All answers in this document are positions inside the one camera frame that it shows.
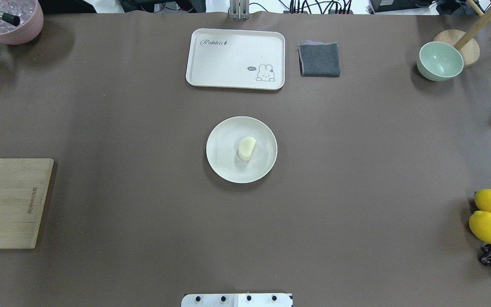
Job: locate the grey folded cloth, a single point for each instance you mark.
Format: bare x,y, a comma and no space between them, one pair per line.
319,59

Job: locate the wooden cutting board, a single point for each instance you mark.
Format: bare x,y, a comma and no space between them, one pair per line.
24,184

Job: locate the yellow lemon upper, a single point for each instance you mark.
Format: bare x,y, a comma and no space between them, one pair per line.
480,225

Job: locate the purple cloth under grey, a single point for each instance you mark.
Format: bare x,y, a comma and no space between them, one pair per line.
311,42

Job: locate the pink bowl of ice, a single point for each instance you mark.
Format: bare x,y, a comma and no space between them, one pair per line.
31,21

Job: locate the round cream plate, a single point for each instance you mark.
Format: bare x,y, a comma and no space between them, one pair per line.
222,149

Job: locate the cream rabbit tray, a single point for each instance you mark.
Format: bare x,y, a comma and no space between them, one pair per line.
237,59

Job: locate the white steamed bun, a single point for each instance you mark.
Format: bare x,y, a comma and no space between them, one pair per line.
246,148

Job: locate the light green bowl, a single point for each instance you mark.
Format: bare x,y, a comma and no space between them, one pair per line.
439,61

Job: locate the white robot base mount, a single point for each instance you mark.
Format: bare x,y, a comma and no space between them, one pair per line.
238,300

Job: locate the wooden stand with base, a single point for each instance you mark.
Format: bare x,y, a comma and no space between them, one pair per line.
464,42

